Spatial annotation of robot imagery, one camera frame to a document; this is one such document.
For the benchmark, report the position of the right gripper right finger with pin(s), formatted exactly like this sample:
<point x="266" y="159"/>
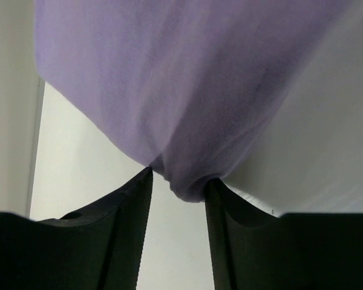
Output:
<point x="251" y="249"/>

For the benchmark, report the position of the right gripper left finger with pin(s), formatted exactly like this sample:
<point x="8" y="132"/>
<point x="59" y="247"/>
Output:
<point x="98" y="246"/>

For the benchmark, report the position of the purple t-shirt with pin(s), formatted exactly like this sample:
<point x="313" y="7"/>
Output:
<point x="185" y="87"/>

